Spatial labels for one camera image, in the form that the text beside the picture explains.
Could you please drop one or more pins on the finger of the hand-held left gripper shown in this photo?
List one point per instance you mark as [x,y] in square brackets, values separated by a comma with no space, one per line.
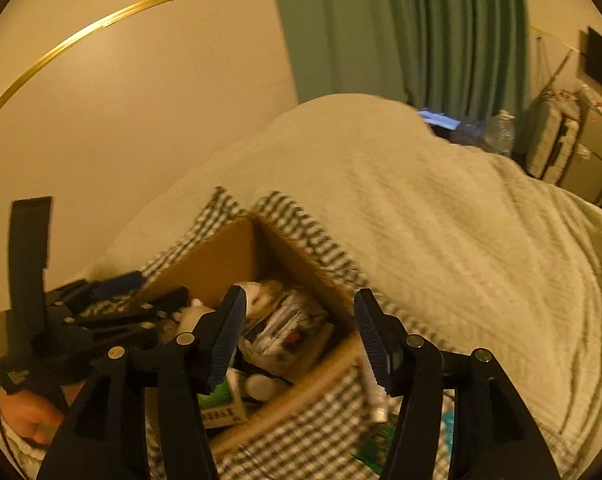
[116,281]
[156,300]

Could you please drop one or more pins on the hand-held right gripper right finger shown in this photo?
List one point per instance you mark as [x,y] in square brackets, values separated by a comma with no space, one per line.
[376,345]

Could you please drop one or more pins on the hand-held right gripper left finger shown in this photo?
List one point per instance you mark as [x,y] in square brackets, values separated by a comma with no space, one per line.
[228,335]

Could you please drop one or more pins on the brown cardboard box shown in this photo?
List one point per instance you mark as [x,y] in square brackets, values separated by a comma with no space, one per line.
[221,260]

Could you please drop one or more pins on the person's left hand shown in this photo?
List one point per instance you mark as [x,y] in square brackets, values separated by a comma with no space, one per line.
[26,415]

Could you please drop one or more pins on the white patterned packet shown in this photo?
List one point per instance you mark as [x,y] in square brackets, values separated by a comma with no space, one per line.
[286,317]

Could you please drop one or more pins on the white tube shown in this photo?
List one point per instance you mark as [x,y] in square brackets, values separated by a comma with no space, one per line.
[379,405]

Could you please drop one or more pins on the green and white carton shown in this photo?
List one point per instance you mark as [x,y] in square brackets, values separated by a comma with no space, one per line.
[221,400]

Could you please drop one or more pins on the green packet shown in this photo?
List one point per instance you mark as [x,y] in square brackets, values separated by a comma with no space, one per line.
[373,447]

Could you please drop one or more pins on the grey checkered bed sheet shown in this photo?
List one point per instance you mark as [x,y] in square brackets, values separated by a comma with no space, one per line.
[306,435]

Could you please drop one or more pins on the white textured blanket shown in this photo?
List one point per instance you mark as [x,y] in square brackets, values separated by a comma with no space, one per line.
[431,210]

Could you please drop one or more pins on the glowing phone screen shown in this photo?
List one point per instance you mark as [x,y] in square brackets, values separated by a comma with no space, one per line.
[438,119]

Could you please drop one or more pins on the clear plastic bottle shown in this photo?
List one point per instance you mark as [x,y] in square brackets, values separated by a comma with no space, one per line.
[501,132]

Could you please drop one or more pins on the white ribbed suitcase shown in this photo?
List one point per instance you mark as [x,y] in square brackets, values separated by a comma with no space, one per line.
[551,135]

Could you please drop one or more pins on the grey cabinet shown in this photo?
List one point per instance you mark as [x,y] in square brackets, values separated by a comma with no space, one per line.
[596,155]

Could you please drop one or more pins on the green curtain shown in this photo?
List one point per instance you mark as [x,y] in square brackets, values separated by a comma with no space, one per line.
[406,25]

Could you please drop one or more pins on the gold wall trim strip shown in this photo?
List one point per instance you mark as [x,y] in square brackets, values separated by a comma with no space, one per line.
[131,9]

